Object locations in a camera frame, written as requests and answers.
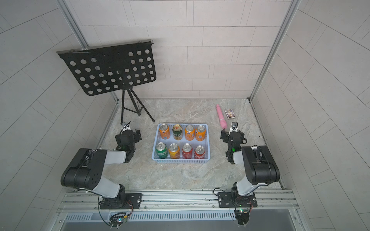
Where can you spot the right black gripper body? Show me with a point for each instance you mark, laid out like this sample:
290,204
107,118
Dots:
226,139

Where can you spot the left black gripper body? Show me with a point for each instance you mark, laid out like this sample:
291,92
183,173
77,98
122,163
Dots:
136,139

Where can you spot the orange Fanta can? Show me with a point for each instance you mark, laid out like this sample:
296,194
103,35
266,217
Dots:
200,133
189,132

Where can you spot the red cola can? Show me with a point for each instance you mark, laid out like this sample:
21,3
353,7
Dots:
187,151
199,152

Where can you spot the yellow-orange Schweppes can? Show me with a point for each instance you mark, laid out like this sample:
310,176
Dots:
174,151

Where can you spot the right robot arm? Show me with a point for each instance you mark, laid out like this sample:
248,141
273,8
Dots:
259,165

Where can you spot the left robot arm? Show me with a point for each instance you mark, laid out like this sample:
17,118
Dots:
85,170

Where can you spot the light blue plastic basket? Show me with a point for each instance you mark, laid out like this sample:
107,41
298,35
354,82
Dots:
180,143

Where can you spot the pink foam cylinder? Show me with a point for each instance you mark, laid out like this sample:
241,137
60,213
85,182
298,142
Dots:
222,120

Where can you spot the small playing card box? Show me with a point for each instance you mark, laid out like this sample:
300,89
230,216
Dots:
230,113

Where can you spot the green Sprite can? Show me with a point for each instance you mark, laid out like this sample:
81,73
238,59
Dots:
161,150

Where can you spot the orange soda can back-left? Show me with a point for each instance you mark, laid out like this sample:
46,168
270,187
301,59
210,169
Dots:
164,131

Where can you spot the green gold-top tea can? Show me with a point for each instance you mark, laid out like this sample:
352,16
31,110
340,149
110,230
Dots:
177,132

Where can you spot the black perforated music stand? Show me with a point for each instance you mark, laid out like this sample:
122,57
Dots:
104,69

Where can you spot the right circuit board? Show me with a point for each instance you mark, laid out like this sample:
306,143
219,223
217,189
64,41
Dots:
242,217

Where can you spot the circuit board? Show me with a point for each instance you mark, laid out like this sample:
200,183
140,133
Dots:
118,219
242,217

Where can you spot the left circuit board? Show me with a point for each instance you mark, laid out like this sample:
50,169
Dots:
118,219

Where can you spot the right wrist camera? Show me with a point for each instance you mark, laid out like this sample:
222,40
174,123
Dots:
234,127

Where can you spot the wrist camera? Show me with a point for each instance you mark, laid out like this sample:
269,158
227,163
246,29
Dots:
125,126
234,127

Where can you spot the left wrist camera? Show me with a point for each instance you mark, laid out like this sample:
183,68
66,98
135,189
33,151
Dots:
125,126

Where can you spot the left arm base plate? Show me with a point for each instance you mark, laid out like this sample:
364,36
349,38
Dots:
129,201

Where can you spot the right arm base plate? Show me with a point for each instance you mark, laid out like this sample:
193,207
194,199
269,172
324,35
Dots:
227,200

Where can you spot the aluminium mounting rail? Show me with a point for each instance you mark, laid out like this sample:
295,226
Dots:
200,200

